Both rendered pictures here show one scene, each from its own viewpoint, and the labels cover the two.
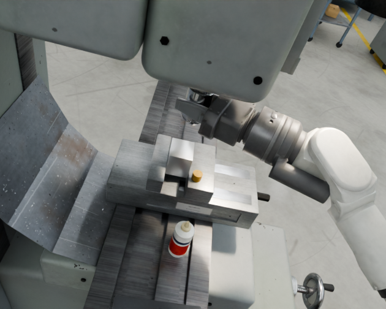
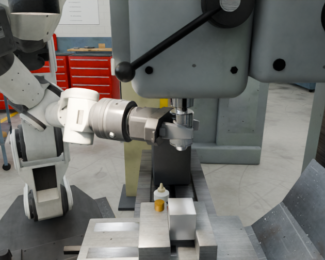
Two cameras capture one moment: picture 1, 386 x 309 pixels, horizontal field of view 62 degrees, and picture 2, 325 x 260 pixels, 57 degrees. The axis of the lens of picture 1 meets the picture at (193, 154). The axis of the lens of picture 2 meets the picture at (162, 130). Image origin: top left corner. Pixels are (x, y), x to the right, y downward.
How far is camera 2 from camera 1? 105 cm
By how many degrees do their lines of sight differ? 118
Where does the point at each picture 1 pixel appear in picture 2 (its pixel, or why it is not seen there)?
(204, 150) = (152, 238)
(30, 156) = (317, 222)
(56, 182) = (290, 247)
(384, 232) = not seen: hidden behind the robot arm
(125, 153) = (242, 243)
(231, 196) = (116, 226)
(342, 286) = not seen: outside the picture
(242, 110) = (143, 111)
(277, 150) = not seen: hidden behind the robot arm
